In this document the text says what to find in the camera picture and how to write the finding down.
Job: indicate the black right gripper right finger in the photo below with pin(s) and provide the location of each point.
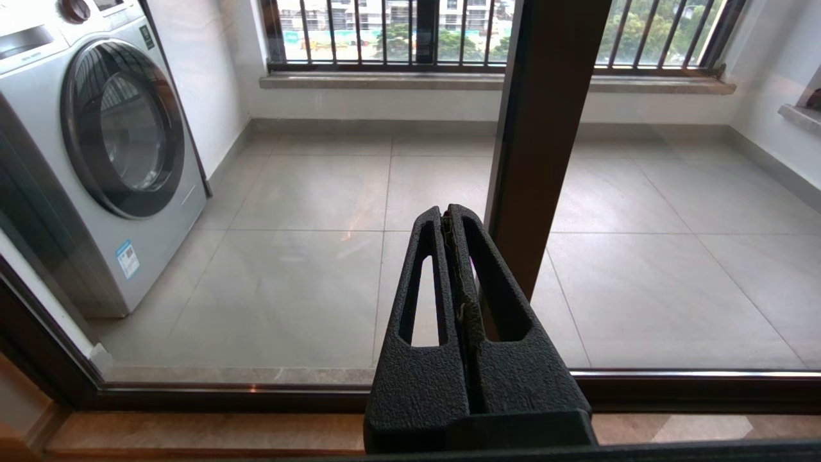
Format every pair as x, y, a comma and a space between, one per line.
532, 385

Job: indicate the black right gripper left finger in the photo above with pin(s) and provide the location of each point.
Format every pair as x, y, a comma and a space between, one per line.
417, 385

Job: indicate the dark-framed glass sliding door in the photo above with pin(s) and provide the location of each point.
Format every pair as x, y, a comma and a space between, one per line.
545, 128

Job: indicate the stone window sill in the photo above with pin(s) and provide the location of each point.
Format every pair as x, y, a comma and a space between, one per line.
802, 119
385, 81

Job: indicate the black metal balcony railing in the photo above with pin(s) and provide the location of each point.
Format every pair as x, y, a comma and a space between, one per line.
385, 65

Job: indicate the white front-load washing machine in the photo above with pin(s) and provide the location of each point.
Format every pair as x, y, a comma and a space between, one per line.
96, 256

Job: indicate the dark casement window frame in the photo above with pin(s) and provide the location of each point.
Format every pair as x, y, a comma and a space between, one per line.
427, 32

